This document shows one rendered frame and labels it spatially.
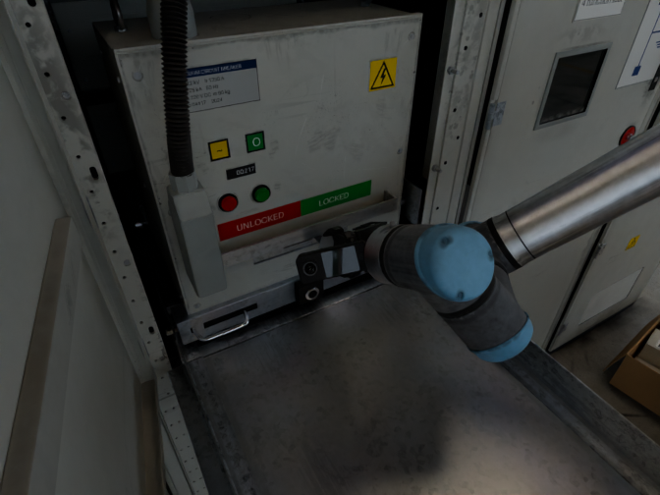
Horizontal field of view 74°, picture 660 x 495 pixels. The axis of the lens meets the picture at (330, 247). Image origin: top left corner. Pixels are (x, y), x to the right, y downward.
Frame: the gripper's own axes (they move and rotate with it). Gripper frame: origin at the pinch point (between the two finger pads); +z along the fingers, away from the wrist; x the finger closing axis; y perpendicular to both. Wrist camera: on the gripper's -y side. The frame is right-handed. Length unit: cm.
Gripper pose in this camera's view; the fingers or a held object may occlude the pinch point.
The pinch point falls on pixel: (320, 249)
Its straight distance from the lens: 83.4
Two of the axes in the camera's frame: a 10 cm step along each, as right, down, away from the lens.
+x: -2.5, -9.5, -1.8
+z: -4.3, -0.6, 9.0
